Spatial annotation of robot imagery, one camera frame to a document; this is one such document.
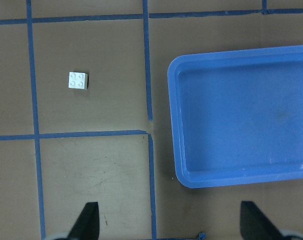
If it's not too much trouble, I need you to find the white block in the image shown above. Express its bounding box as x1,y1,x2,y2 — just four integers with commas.
68,72,89,90

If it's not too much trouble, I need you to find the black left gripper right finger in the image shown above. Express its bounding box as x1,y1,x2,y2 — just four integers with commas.
239,201,283,240

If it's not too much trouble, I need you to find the blue plastic tray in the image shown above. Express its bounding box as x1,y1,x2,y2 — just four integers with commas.
167,45,303,189

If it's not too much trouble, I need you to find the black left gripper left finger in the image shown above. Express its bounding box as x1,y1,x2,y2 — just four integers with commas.
66,202,100,240

